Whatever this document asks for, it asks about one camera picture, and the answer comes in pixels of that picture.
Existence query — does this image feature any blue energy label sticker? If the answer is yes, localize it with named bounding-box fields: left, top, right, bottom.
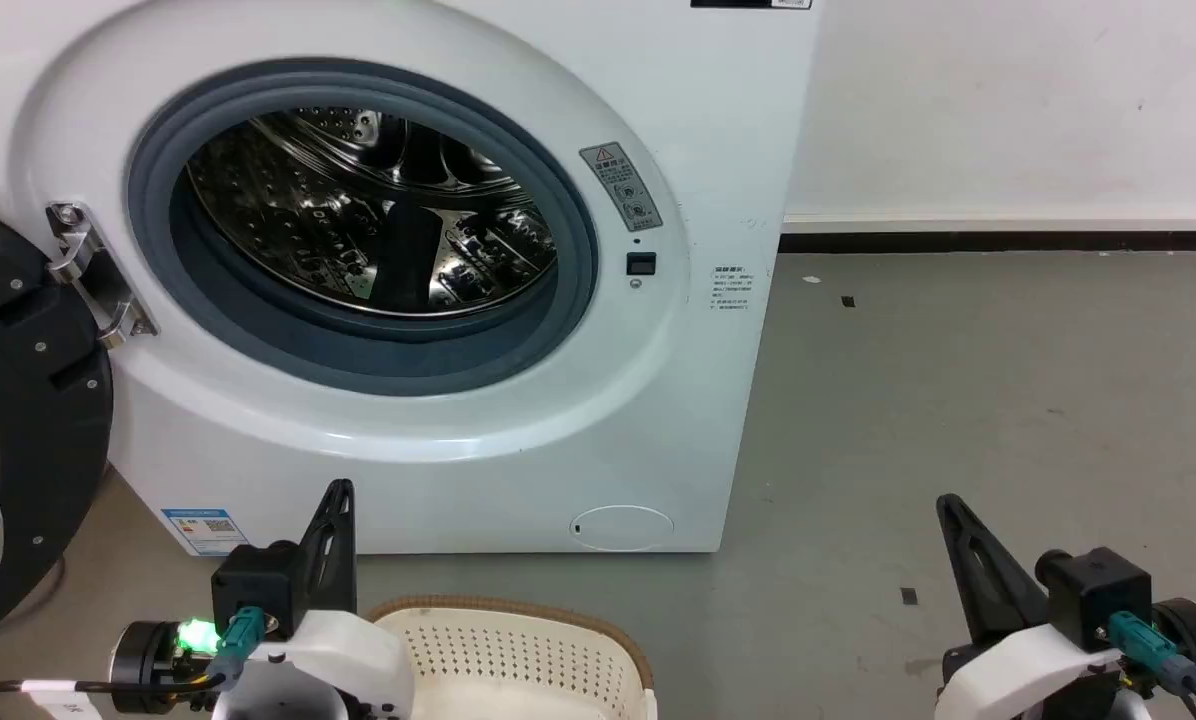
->
left=161, top=508, right=250, bottom=558

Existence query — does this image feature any grey rubber door gasket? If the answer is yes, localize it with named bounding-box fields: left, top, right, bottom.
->
left=125, top=59, right=600, bottom=397

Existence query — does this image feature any grey warning label sticker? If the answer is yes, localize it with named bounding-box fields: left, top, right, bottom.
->
left=579, top=142, right=665, bottom=234

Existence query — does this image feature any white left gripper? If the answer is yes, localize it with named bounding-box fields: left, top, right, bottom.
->
left=111, top=479, right=416, bottom=720

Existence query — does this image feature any round white filter cover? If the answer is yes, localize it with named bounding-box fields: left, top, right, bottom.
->
left=570, top=505, right=676, bottom=552

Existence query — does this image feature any black baseboard strip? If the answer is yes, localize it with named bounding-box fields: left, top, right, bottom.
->
left=778, top=231, right=1196, bottom=254

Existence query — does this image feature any metal door hinge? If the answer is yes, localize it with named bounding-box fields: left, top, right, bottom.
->
left=46, top=202, right=158, bottom=350

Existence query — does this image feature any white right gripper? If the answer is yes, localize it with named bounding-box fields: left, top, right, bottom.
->
left=935, top=493, right=1196, bottom=720

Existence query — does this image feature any cable with teal connector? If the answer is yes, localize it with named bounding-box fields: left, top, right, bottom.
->
left=1107, top=611, right=1196, bottom=720
left=0, top=606, right=266, bottom=706

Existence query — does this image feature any right cable with teal connector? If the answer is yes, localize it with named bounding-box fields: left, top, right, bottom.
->
left=1107, top=611, right=1196, bottom=720

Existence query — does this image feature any black washing machine door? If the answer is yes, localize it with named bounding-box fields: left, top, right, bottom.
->
left=0, top=198, right=116, bottom=653

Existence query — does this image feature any white front-load washing machine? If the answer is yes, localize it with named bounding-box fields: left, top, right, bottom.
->
left=0, top=0, right=824, bottom=557

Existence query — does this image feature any left cable with teal connector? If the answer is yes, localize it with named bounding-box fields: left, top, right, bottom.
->
left=0, top=606, right=266, bottom=706

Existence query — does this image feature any small printed text sticker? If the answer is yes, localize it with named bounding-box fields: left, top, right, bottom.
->
left=712, top=265, right=752, bottom=314

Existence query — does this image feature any cream perforated laundry basket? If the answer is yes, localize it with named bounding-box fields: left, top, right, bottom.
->
left=367, top=596, right=659, bottom=720

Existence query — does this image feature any stainless steel washing machine drum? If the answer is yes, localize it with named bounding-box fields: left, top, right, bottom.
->
left=185, top=108, right=559, bottom=320

